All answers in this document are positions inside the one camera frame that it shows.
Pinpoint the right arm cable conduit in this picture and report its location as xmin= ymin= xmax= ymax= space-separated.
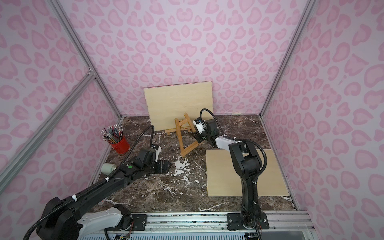
xmin=199 ymin=107 xmax=268 ymax=181

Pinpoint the white glue bottle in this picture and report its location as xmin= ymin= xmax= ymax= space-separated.
xmin=101 ymin=163 xmax=117 ymax=176

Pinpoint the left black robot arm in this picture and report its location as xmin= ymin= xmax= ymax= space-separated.
xmin=36 ymin=146 xmax=172 ymax=240

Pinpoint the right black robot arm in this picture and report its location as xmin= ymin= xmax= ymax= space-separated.
xmin=193 ymin=118 xmax=270 ymax=237

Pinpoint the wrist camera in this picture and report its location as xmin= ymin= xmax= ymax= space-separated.
xmin=193 ymin=117 xmax=206 ymax=134
xmin=152 ymin=145 xmax=162 ymax=163

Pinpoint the coloured pencils bundle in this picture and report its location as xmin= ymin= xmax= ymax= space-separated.
xmin=102 ymin=125 xmax=123 ymax=145

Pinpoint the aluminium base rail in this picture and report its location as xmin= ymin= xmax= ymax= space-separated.
xmin=56 ymin=209 xmax=319 ymax=240

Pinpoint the plywood board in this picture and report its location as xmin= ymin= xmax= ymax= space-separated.
xmin=144 ymin=82 xmax=214 ymax=131
xmin=205 ymin=148 xmax=291 ymax=198

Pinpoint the red metal bucket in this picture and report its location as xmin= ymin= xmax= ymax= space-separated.
xmin=111 ymin=137 xmax=130 ymax=155

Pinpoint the wooden easel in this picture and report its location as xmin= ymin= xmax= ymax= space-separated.
xmin=165 ymin=128 xmax=177 ymax=135
xmin=175 ymin=113 xmax=200 ymax=158

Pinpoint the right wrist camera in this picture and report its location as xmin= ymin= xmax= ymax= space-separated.
xmin=193 ymin=117 xmax=206 ymax=134

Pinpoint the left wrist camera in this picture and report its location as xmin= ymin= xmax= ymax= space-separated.
xmin=152 ymin=145 xmax=162 ymax=163

